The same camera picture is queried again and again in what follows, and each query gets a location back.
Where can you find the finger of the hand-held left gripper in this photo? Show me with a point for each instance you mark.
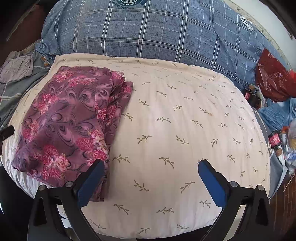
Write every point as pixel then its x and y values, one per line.
pixel 7 133

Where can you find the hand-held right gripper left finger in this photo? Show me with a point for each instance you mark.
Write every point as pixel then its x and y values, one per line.
pixel 90 183

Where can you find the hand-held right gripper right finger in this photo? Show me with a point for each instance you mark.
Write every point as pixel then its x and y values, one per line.
pixel 212 183

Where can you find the purple floral garment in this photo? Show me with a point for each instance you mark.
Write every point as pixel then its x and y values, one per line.
pixel 64 120

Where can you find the cream leaf-print blanket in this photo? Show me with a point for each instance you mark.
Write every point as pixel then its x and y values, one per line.
pixel 173 139

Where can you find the grey crumpled cloth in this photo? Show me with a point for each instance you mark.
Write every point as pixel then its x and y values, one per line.
pixel 16 67

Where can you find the clear plastic bag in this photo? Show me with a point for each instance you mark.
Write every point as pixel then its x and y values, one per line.
pixel 291 146

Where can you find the blue denim cloth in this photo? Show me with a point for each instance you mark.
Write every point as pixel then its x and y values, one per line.
pixel 277 115

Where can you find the red plastic bag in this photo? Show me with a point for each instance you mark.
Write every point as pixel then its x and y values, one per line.
pixel 275 78

